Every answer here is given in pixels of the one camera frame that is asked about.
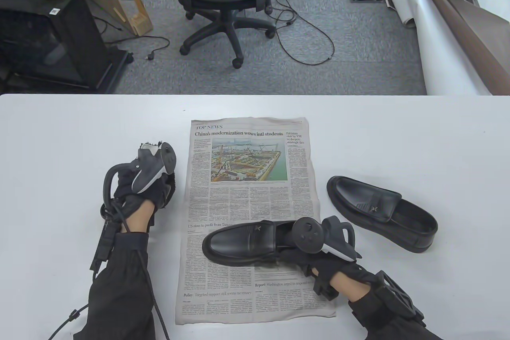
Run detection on person's left hand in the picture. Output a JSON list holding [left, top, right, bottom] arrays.
[[113, 168, 178, 214]]

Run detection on person's right hand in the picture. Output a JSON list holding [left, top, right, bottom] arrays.
[[276, 246, 377, 300]]

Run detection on black leather loafer shoe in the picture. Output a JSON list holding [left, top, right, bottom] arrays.
[[326, 175, 439, 254], [202, 220, 304, 266]]

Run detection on person's left forearm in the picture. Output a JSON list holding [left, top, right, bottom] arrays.
[[73, 201, 161, 340]]

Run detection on person's right forearm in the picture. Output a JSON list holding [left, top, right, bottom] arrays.
[[329, 272, 445, 340]]

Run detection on black white left hand controller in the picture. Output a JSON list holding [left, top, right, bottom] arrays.
[[102, 143, 177, 215]]

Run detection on black white hand controller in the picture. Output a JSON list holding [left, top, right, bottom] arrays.
[[292, 216, 363, 264], [102, 143, 177, 215]]

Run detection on black white right hand controller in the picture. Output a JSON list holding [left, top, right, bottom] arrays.
[[292, 216, 363, 264]]

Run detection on newspaper sheet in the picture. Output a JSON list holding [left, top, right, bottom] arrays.
[[175, 117, 337, 326]]

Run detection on black cabinet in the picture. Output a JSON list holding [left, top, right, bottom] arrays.
[[0, 0, 134, 94]]

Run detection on white rolled sheet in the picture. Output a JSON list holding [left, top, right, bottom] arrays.
[[372, 0, 510, 96]]

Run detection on brown backdrop sheet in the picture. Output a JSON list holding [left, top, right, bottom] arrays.
[[402, 0, 510, 96]]

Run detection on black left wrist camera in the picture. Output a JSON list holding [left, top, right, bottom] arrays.
[[90, 205, 122, 276]]

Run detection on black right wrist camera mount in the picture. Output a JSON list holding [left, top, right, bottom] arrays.
[[374, 270, 426, 329]]

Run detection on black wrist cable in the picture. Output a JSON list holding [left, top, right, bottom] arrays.
[[47, 213, 173, 340]]

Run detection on black floor cable with plug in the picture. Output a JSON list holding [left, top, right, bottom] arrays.
[[104, 36, 171, 61]]

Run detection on black tangled floor cable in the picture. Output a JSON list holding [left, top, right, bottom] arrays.
[[270, 0, 359, 64]]

